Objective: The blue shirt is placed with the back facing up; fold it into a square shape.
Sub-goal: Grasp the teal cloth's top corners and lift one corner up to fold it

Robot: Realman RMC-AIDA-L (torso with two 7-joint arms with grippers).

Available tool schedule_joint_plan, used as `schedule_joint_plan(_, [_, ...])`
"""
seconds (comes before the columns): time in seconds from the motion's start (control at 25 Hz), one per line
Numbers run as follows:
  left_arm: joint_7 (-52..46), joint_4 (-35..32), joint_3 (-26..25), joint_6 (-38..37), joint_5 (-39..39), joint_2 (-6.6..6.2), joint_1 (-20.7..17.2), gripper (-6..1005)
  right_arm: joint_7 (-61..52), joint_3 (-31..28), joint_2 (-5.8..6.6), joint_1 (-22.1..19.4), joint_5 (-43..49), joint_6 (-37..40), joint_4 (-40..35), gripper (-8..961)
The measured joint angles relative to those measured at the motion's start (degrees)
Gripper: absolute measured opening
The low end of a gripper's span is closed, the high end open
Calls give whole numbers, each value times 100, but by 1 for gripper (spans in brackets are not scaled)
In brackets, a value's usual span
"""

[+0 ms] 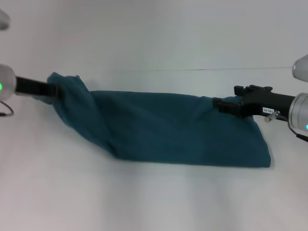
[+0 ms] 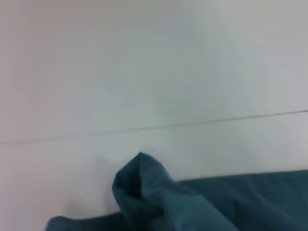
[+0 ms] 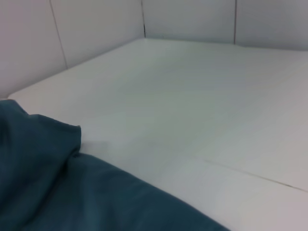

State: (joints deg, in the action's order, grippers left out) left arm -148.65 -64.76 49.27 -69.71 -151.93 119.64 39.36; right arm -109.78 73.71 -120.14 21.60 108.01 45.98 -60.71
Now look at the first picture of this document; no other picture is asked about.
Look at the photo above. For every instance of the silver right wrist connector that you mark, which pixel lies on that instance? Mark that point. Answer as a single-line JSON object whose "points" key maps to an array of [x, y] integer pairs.
{"points": [[270, 117]]}

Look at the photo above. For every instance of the teal blue shirt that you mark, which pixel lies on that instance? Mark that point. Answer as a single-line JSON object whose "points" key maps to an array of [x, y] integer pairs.
{"points": [[168, 127]]}

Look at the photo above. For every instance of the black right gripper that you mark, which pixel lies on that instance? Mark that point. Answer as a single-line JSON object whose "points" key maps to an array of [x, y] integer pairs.
{"points": [[264, 102]]}

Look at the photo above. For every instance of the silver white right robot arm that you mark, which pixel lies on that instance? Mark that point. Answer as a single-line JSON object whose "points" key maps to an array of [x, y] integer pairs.
{"points": [[299, 113]]}

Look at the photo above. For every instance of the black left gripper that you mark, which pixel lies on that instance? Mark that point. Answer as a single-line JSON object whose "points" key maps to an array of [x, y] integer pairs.
{"points": [[31, 86]]}

